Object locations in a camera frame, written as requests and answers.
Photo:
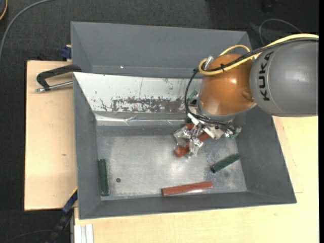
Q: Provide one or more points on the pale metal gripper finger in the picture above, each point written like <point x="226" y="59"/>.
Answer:
<point x="194" y="147"/>
<point x="181" y="136"/>

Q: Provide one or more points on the red-brown block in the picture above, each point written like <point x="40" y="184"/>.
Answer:
<point x="186" y="188"/>
<point x="182" y="151"/>

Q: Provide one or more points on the dark green flat block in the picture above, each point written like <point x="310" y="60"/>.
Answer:
<point x="103" y="177"/>
<point x="224" y="163"/>

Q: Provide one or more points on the grey metal bin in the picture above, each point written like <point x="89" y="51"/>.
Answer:
<point x="141" y="161"/>

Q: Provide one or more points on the pale wood flat board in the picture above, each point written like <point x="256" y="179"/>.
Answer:
<point x="49" y="140"/>

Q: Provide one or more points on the black cylinder on white bracket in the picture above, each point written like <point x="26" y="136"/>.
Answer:
<point x="213" y="133"/>

